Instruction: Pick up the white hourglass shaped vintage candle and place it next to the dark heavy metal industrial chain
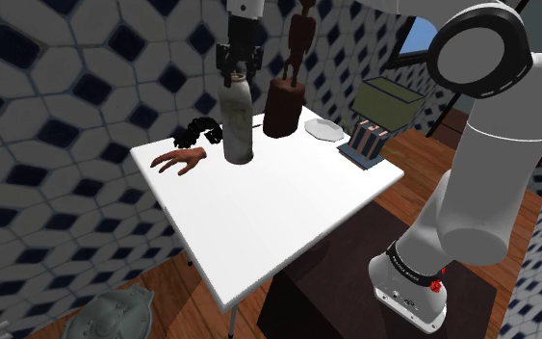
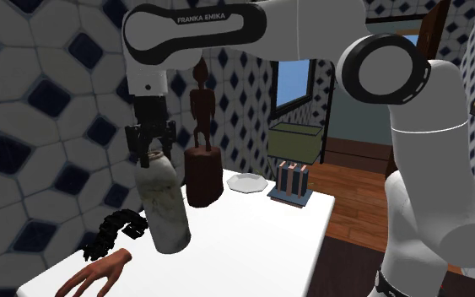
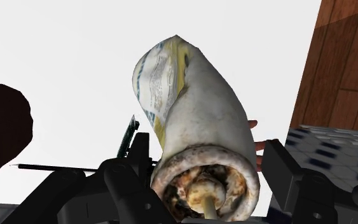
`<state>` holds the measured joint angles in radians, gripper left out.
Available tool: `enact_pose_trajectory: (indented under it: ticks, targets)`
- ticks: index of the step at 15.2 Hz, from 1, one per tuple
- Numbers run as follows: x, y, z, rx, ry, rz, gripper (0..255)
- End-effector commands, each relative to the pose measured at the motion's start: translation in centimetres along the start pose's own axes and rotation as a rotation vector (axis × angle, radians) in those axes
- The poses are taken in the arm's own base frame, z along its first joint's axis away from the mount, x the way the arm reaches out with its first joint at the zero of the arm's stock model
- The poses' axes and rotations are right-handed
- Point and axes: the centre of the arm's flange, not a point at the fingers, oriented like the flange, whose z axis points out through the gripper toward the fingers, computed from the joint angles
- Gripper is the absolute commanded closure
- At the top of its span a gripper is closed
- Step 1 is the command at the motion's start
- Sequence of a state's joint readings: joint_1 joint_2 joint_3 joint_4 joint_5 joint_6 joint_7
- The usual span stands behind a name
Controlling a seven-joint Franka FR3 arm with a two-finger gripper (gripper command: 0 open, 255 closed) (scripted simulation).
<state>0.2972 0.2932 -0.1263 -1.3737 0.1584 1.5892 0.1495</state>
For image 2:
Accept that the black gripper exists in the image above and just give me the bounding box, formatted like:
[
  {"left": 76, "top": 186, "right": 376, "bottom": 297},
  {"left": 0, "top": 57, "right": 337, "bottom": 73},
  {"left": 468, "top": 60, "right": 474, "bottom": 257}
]
[{"left": 124, "top": 95, "right": 178, "bottom": 170}]

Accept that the brown wooden figure statue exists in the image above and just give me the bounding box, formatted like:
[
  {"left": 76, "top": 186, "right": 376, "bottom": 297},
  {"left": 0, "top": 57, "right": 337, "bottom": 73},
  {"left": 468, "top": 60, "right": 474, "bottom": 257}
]
[{"left": 183, "top": 57, "right": 225, "bottom": 208}]

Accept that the white worn vase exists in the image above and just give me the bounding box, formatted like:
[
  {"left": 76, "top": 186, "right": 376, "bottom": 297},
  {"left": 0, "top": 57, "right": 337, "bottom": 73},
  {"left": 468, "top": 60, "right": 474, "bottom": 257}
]
[{"left": 133, "top": 150, "right": 192, "bottom": 255}]

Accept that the white octagonal plate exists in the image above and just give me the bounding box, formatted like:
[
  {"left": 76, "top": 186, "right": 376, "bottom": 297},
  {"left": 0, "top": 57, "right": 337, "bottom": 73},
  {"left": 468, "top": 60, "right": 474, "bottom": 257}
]
[{"left": 226, "top": 172, "right": 269, "bottom": 195}]

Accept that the black curved knobbly object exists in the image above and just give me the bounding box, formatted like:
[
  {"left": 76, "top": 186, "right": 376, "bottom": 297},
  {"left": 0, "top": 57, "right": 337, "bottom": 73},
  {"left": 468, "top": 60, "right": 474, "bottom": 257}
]
[{"left": 82, "top": 208, "right": 148, "bottom": 262}]

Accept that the green bathtub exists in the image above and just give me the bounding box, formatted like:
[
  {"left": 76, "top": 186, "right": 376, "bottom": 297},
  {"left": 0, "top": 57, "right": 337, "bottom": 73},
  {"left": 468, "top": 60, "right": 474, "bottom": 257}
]
[{"left": 267, "top": 121, "right": 325, "bottom": 166}]

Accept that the blue and copper striped holder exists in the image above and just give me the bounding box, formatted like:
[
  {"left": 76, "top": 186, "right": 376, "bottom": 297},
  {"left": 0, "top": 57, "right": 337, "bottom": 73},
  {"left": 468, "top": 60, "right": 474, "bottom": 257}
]
[{"left": 267, "top": 160, "right": 315, "bottom": 209}]

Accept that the brown hand figure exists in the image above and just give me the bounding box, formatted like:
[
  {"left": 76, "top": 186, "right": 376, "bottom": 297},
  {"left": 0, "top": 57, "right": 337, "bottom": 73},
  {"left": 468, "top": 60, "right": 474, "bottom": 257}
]
[{"left": 54, "top": 247, "right": 133, "bottom": 297}]

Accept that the dark framed window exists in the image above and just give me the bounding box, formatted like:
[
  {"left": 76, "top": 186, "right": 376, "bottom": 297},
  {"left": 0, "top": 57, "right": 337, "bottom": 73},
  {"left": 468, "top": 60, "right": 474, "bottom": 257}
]
[{"left": 270, "top": 58, "right": 317, "bottom": 122}]

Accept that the dark robot stand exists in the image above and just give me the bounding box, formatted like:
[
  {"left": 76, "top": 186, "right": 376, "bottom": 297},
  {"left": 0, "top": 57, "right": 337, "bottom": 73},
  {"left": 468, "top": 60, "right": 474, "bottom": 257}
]
[{"left": 305, "top": 235, "right": 475, "bottom": 297}]

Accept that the brown wooden door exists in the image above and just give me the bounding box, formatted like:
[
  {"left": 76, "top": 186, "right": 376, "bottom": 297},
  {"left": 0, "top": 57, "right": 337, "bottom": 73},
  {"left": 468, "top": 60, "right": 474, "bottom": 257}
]
[{"left": 416, "top": 0, "right": 453, "bottom": 62}]

